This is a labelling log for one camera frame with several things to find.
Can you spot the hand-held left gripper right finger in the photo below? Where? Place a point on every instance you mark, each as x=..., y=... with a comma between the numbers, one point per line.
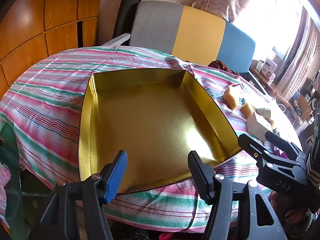
x=200, y=177

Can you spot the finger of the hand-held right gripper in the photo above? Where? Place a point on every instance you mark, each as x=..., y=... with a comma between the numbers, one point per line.
x=250, y=145
x=277, y=140

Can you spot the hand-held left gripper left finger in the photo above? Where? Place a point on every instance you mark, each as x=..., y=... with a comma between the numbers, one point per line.
x=116, y=177

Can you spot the purple packet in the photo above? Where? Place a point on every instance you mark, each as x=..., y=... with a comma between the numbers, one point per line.
x=277, y=152

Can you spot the white carton box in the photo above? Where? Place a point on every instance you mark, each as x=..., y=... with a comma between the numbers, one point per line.
x=257, y=127

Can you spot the small grey box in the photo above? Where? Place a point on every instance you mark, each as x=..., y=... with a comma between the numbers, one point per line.
x=263, y=112

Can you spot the yellow sponge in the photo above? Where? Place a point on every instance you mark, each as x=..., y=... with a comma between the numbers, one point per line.
x=247, y=110
x=231, y=97

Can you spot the gold tin box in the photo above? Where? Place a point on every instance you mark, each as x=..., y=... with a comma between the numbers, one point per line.
x=150, y=120

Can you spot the person's right hand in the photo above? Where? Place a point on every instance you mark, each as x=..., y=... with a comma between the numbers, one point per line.
x=282, y=205

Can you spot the cardboard box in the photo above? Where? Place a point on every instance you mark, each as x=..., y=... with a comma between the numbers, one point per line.
x=303, y=105

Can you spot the white appliance box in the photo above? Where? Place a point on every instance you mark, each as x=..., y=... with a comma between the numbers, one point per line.
x=268, y=66

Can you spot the maroon cloth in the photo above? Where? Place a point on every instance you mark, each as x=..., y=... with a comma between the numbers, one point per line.
x=222, y=66

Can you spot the striped beige curtain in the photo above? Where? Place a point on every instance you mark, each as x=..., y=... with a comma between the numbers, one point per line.
x=300, y=50

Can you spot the pink green striped cloth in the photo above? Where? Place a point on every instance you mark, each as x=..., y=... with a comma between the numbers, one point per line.
x=50, y=92

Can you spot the green glass side table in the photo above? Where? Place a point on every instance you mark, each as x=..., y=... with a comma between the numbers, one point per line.
x=10, y=150

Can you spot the pink fluffy cloth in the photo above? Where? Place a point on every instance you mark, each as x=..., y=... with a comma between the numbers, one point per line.
x=3, y=177

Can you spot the window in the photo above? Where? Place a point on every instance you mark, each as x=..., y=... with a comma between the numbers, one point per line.
x=275, y=17

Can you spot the grey yellow blue chair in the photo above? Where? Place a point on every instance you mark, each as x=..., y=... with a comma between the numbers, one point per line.
x=200, y=30

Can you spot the black rolled mat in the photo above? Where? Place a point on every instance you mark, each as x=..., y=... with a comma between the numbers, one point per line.
x=126, y=12

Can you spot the wooden wardrobe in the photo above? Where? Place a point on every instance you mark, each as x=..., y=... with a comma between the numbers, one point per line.
x=37, y=17

